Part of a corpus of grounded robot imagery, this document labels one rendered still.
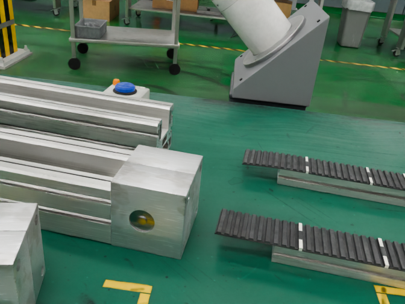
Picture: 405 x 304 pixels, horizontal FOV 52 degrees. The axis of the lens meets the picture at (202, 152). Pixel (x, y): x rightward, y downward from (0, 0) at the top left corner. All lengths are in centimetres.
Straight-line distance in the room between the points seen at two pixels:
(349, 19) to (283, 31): 453
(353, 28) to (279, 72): 463
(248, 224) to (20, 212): 27
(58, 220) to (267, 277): 27
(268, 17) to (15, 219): 79
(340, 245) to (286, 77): 56
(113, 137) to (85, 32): 298
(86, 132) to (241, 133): 32
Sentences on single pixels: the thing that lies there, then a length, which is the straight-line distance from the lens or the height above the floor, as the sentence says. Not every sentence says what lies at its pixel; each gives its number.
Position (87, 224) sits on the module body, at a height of 81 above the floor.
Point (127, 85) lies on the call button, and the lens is 85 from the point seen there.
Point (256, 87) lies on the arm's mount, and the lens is 103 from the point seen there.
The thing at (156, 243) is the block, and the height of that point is 80.
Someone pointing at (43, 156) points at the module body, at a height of 84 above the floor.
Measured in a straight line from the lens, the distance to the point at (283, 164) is 69.
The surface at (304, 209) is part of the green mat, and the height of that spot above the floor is 78.
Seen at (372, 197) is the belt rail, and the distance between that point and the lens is 72.
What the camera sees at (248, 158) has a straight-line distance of 70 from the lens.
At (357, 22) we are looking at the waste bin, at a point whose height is 32.
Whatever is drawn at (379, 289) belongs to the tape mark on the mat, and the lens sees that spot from 57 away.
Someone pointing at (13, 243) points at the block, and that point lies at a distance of 42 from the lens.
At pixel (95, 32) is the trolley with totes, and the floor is 32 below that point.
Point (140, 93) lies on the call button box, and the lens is 85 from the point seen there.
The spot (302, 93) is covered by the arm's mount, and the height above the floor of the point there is 81.
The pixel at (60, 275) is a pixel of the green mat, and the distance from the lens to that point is 52.
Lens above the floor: 114
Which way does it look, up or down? 28 degrees down
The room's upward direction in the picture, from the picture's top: 6 degrees clockwise
